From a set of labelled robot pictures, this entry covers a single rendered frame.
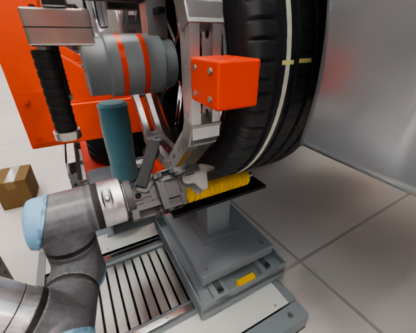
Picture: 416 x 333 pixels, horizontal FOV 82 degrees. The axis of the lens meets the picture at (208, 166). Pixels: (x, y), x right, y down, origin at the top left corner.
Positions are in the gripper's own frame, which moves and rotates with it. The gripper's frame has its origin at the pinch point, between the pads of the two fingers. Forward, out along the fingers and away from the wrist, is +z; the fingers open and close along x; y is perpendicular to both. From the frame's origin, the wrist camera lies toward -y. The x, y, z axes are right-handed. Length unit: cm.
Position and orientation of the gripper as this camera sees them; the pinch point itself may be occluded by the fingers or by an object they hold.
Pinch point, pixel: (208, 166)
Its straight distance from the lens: 57.8
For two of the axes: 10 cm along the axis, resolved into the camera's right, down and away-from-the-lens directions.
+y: 3.4, 9.2, -2.1
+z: 8.8, -2.3, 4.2
